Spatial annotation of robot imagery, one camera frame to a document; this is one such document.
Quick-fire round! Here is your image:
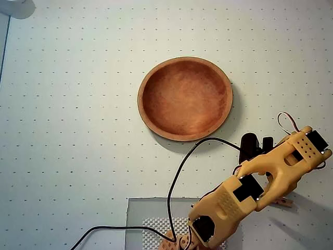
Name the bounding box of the grey base plate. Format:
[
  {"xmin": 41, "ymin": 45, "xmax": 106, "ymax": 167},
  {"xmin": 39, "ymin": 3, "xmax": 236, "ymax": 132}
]
[{"xmin": 126, "ymin": 197, "xmax": 241, "ymax": 250}]

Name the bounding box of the black camera cable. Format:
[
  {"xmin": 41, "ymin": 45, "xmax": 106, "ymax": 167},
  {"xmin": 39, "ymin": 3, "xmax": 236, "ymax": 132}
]
[{"xmin": 69, "ymin": 137, "xmax": 244, "ymax": 250}]

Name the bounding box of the brown wooden bowl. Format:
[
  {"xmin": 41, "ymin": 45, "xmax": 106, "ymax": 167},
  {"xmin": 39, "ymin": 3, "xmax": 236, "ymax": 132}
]
[{"xmin": 137, "ymin": 56, "xmax": 234, "ymax": 143}]

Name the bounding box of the white round object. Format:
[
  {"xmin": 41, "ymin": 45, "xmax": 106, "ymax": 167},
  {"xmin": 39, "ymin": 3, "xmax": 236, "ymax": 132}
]
[{"xmin": 0, "ymin": 0, "xmax": 36, "ymax": 20}]

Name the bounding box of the tan perforated robot base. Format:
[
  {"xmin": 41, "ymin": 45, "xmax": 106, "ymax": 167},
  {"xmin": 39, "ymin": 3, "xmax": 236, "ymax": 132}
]
[{"xmin": 158, "ymin": 230, "xmax": 206, "ymax": 250}]

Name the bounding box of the white dotted grid mat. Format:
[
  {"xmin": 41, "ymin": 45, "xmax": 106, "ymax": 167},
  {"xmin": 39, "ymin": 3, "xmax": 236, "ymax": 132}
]
[{"xmin": 0, "ymin": 0, "xmax": 333, "ymax": 250}]

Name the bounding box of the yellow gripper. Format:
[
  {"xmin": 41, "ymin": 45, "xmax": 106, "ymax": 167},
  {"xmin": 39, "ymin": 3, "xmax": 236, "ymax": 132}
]
[{"xmin": 273, "ymin": 171, "xmax": 306, "ymax": 205}]

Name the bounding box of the wooden clothespin with metal spring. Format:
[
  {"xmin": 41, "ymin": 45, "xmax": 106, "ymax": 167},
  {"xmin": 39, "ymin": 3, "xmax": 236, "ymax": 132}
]
[{"xmin": 270, "ymin": 197, "xmax": 294, "ymax": 209}]

